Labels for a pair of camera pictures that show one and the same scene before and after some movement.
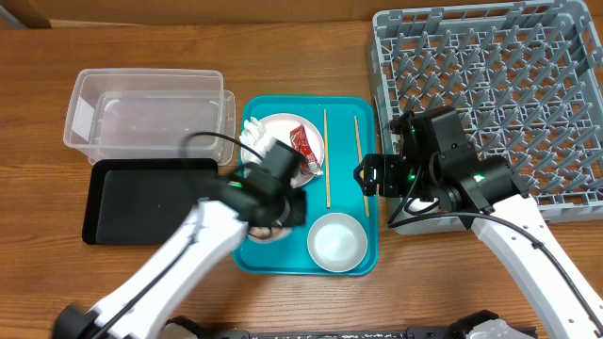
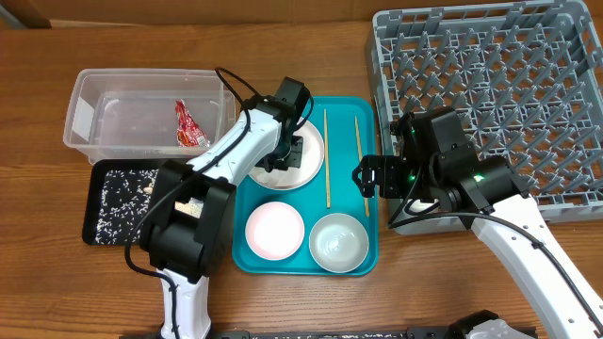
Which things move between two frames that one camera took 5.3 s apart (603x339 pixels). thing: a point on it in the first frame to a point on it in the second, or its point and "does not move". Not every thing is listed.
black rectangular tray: x=142 y=201 does not move
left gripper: x=299 y=217 to x=296 y=154
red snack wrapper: x=300 y=141 to x=188 y=133
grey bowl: x=337 y=242 does not move
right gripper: x=389 y=185 does not move
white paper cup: x=415 y=205 does not move
